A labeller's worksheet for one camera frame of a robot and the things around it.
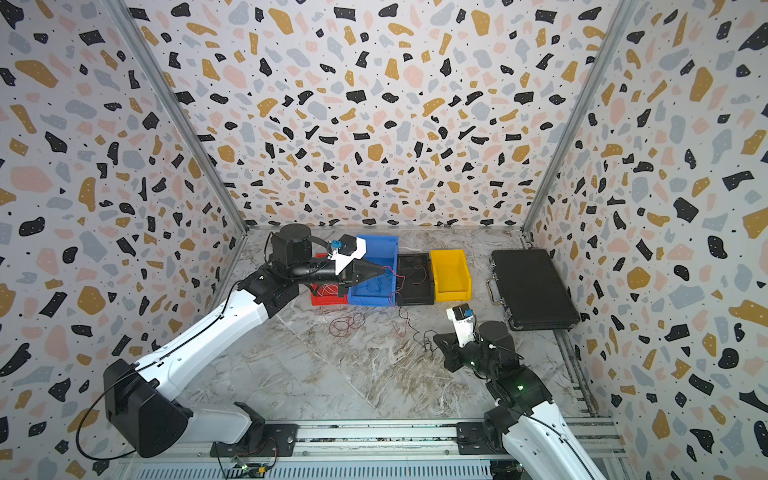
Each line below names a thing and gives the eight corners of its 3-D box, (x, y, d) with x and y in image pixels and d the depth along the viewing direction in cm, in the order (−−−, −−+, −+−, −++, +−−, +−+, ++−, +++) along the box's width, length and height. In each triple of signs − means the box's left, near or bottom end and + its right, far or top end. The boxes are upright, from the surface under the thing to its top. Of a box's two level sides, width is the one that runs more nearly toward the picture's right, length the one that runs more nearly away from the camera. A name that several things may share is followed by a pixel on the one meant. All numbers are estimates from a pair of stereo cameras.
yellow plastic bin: (432, 304, 102) (435, 291, 96) (429, 263, 114) (431, 249, 108) (470, 304, 102) (474, 291, 96) (463, 263, 114) (467, 249, 108)
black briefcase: (506, 329, 96) (511, 321, 92) (489, 258, 115) (493, 249, 111) (574, 329, 96) (582, 321, 92) (546, 258, 116) (551, 249, 111)
